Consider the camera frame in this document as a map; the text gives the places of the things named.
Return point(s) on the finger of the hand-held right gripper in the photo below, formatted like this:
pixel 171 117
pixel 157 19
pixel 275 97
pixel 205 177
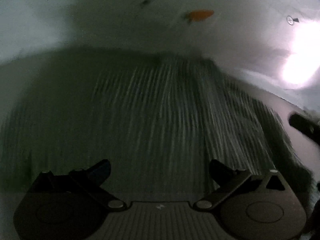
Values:
pixel 305 127

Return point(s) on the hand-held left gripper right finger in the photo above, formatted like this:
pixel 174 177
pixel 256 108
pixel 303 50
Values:
pixel 220 173

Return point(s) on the blue checked shirt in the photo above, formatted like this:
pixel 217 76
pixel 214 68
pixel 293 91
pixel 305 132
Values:
pixel 162 117

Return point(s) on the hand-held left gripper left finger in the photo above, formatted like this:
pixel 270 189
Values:
pixel 101 172

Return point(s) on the carrot print backdrop sheet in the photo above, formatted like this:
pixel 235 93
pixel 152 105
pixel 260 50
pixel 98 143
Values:
pixel 125 17

